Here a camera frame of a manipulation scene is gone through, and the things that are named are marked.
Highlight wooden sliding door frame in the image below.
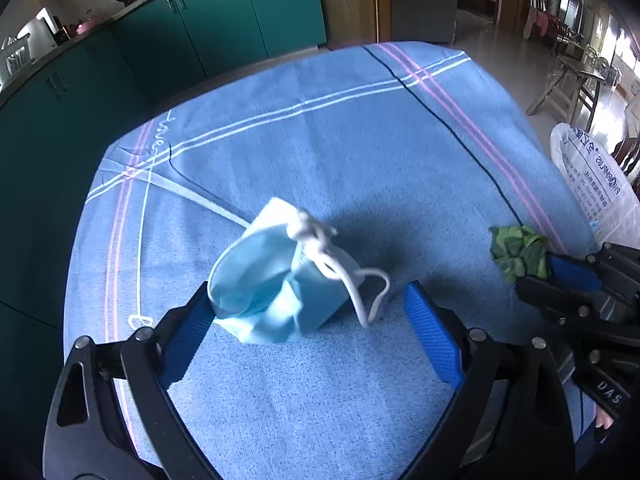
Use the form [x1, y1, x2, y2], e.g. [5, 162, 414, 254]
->
[321, 0, 392, 50]

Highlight white dish rack basket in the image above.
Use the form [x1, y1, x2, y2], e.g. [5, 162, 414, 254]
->
[0, 32, 32, 87]

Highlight blue striped tablecloth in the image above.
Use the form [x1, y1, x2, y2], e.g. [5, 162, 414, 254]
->
[63, 42, 596, 479]

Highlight person's right hand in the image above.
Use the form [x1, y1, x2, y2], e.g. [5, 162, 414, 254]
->
[596, 406, 614, 430]

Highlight teal lower kitchen cabinets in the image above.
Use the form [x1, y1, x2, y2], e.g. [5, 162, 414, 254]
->
[1, 0, 326, 328]

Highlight wooden bench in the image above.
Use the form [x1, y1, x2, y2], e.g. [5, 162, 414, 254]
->
[526, 55, 605, 132]

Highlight grey multi-door refrigerator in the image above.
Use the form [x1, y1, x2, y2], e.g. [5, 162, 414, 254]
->
[390, 0, 458, 44]

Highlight light blue face mask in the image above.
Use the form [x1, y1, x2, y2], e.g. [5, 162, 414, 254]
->
[207, 197, 390, 344]

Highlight white printed trash bag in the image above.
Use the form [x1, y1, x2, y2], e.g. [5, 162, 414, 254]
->
[550, 122, 640, 249]

